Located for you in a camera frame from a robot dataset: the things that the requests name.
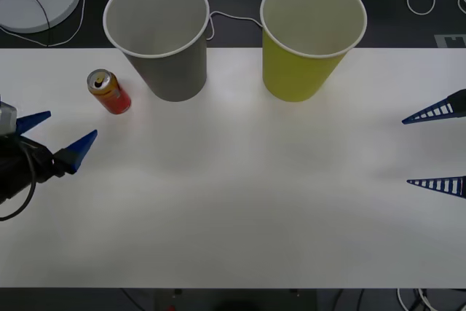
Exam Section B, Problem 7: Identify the grey plastic waste bin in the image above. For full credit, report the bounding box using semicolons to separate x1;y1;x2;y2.
102;0;211;103

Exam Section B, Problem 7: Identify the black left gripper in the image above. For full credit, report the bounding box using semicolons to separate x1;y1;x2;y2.
0;110;98;205

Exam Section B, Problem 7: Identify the grey marker plate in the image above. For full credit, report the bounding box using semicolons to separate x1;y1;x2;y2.
434;34;466;49

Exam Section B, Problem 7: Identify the white cable bundle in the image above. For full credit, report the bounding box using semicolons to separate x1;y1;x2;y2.
395;288;466;311

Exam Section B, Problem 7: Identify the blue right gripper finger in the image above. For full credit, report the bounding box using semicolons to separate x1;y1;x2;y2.
401;89;466;125
406;176;466;200

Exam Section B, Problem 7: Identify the white power strip cable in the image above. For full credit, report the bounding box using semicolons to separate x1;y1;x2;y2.
95;0;264;41

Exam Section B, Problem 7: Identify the orange and red drink can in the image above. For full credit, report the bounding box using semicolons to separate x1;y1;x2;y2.
86;68;132;115

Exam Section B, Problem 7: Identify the thin black cable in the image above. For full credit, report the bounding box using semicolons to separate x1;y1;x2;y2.
8;0;52;48

